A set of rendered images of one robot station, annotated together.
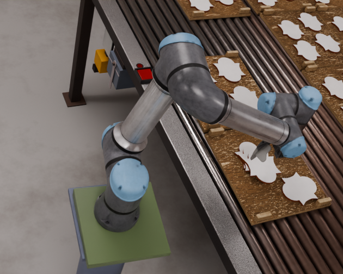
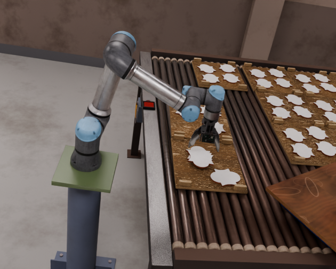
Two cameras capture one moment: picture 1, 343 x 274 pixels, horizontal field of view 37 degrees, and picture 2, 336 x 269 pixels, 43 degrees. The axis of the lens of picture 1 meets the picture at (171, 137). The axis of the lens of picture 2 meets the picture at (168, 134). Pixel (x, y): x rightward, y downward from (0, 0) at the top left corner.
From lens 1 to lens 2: 1.12 m
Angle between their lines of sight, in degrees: 26
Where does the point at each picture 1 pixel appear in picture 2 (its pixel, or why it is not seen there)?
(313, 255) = (216, 215)
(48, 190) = not seen: hidden behind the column
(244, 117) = (147, 78)
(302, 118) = (210, 106)
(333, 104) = (286, 142)
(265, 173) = (201, 161)
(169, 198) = not seen: hidden behind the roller
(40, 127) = not seen: hidden behind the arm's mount
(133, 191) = (86, 132)
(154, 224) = (107, 174)
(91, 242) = (60, 171)
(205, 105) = (117, 61)
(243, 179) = (183, 164)
